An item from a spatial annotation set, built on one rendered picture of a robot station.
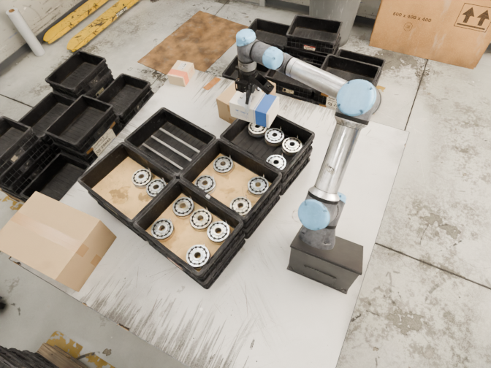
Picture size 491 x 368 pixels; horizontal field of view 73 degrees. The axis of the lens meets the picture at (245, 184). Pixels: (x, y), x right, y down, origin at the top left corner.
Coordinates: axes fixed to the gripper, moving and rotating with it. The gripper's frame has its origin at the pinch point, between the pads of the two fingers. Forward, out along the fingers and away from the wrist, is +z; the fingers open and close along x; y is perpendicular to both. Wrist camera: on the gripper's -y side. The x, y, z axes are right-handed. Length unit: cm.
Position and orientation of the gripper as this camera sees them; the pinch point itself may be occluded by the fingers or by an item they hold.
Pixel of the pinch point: (254, 104)
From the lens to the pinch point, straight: 157.9
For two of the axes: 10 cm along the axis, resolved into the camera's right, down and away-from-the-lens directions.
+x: -4.5, 7.7, -4.6
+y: -8.9, -3.4, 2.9
